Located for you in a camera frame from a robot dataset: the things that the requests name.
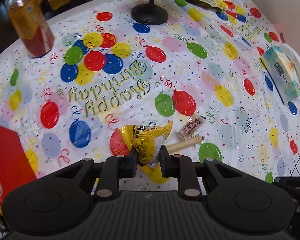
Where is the tissue pack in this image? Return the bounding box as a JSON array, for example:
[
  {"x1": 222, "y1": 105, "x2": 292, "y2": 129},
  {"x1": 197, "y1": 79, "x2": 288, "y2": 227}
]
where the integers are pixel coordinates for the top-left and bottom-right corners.
[{"x1": 260, "y1": 43, "x2": 300, "y2": 104}]

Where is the small brown candy packet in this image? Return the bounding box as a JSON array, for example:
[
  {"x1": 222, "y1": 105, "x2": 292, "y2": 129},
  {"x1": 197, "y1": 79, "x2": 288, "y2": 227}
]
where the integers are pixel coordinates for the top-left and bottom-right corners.
[{"x1": 176, "y1": 114, "x2": 206, "y2": 140}]

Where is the orange juice bottle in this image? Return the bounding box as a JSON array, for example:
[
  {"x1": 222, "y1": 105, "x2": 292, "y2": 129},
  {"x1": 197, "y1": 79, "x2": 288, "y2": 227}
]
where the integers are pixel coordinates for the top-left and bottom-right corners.
[{"x1": 5, "y1": 0, "x2": 55, "y2": 57}]

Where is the red cardboard box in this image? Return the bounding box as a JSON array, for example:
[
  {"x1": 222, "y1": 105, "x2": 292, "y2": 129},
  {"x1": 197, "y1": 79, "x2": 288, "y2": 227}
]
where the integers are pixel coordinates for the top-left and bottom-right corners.
[{"x1": 0, "y1": 126, "x2": 36, "y2": 199}]

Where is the yellow triangular snack packet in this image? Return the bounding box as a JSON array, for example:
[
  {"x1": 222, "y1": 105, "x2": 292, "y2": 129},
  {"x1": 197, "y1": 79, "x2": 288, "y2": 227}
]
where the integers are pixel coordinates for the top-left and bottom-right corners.
[{"x1": 119, "y1": 121, "x2": 173, "y2": 184}]

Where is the beige sausage stick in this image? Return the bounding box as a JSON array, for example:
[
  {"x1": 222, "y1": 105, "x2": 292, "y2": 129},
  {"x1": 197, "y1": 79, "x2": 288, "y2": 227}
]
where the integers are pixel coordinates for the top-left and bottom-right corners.
[{"x1": 166, "y1": 136, "x2": 205, "y2": 153}]

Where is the birthday balloon tablecloth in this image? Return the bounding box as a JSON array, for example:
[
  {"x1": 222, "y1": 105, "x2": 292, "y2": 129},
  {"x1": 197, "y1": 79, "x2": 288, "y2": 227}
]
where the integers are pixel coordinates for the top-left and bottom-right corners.
[{"x1": 0, "y1": 0, "x2": 300, "y2": 182}]

